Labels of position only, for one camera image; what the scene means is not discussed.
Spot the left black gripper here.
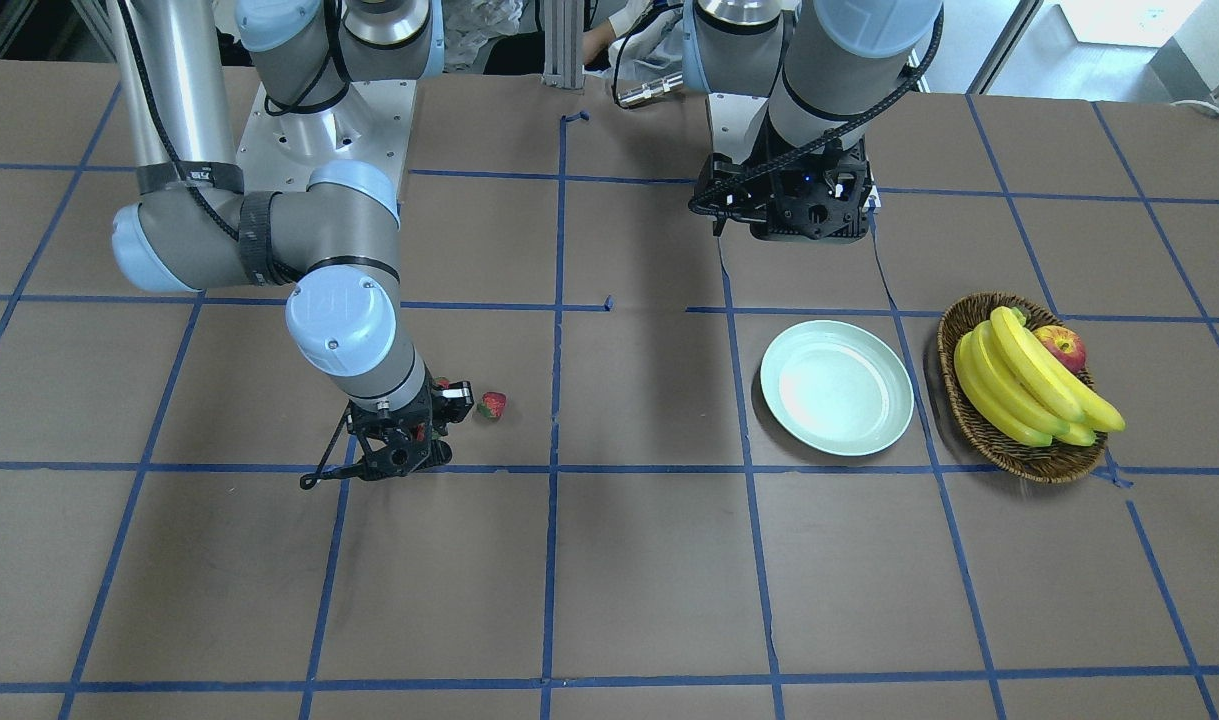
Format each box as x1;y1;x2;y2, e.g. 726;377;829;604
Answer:
691;135;874;242

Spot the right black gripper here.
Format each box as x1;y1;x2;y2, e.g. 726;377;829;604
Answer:
347;376;475;480

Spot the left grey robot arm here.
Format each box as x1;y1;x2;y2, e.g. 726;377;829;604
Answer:
681;1;946;242

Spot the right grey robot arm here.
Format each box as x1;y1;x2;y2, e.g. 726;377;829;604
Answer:
108;1;475;489

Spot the light green plate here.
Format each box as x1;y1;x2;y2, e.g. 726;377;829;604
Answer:
759;320;914;457

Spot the seated person in white shirt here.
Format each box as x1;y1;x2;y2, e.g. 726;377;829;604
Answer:
581;1;683;78

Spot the yellow banana bunch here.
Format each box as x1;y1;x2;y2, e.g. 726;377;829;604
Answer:
954;306;1126;447

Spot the red apple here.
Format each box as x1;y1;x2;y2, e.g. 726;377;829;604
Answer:
1032;324;1086;374

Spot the brown wicker basket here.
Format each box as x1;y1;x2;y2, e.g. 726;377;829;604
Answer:
925;291;1109;482

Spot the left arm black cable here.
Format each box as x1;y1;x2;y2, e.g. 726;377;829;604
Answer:
610;0;945;216

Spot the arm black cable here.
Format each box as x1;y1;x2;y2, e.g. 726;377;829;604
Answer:
610;0;945;216
108;0;360;491

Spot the aluminium frame post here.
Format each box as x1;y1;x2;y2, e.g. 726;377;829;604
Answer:
539;0;588;94

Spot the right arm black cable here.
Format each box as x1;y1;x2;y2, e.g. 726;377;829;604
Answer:
108;0;360;491

